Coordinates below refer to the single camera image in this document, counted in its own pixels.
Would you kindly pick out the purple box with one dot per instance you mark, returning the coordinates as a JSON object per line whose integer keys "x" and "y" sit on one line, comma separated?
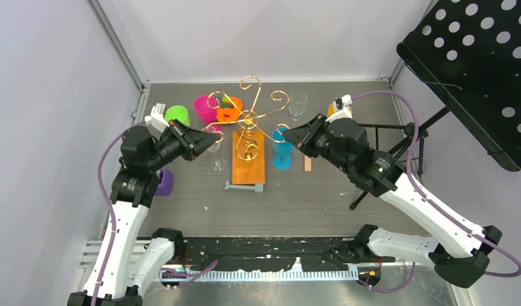
{"x": 166, "y": 183}

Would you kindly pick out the clear wine glass back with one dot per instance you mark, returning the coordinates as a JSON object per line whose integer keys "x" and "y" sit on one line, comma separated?
{"x": 297, "y": 104}

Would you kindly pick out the pink plastic wine glass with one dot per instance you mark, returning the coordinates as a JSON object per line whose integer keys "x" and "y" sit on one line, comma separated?
{"x": 205, "y": 108}

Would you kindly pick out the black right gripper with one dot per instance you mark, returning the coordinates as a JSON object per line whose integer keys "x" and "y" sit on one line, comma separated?
{"x": 302, "y": 136}

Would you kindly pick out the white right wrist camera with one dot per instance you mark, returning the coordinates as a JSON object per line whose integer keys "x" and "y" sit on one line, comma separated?
{"x": 342, "y": 107}

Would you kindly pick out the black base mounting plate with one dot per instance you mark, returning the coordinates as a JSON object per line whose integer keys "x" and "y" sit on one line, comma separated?
{"x": 273, "y": 254}

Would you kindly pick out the orange plastic wine glass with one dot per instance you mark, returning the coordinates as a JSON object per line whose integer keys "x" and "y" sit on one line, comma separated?
{"x": 331, "y": 110}

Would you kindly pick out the grey bolt tool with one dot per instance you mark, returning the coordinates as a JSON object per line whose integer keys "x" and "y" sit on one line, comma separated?
{"x": 257, "y": 188}

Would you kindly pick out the gold wire wine glass rack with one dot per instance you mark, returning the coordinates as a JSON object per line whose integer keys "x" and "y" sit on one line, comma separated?
{"x": 248, "y": 141}

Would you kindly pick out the clear wine glass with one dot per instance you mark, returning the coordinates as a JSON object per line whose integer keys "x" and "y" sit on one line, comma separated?
{"x": 218, "y": 163}
{"x": 297, "y": 104}

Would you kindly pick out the orange plastic bowl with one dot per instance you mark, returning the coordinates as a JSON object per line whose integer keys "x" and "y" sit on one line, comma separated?
{"x": 230, "y": 114}

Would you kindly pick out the blue plastic wine glass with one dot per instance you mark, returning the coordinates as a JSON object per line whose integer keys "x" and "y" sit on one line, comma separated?
{"x": 282, "y": 148}

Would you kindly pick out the clear wine glass left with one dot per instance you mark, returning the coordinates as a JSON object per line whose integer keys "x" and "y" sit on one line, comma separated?
{"x": 218, "y": 163}

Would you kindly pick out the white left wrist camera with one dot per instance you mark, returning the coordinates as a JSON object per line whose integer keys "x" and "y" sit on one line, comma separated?
{"x": 156, "y": 118}

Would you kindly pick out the green lego brick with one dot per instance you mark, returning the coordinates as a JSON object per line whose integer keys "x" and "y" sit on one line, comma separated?
{"x": 226, "y": 102}

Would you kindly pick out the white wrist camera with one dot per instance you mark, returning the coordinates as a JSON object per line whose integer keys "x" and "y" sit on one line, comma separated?
{"x": 342, "y": 107}
{"x": 156, "y": 118}

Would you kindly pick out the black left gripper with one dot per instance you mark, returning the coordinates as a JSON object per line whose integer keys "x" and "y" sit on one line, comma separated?
{"x": 191, "y": 150}

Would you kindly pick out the green plastic wine glass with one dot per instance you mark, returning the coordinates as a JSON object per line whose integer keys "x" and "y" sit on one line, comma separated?
{"x": 178, "y": 112}

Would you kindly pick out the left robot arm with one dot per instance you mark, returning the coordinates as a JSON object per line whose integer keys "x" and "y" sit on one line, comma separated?
{"x": 115, "y": 278}

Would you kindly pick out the small wooden block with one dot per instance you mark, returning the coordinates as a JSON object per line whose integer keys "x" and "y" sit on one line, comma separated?
{"x": 307, "y": 164}

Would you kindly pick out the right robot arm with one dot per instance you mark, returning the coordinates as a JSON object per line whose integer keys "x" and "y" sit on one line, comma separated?
{"x": 455, "y": 248}

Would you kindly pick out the black perforated music stand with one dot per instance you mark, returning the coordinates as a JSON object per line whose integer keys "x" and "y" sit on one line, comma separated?
{"x": 463, "y": 69}

